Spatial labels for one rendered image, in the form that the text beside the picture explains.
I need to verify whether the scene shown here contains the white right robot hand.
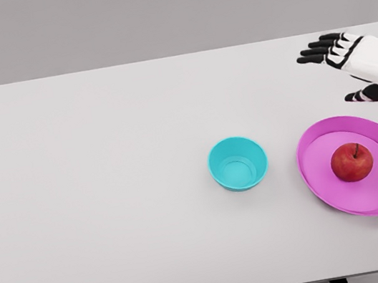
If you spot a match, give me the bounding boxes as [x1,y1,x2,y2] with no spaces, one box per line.
[293,24,378,115]

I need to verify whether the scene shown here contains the red apple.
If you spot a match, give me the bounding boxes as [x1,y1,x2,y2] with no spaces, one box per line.
[327,140,377,186]

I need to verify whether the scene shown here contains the blue bowl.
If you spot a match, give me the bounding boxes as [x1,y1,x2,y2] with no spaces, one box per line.
[203,131,273,197]

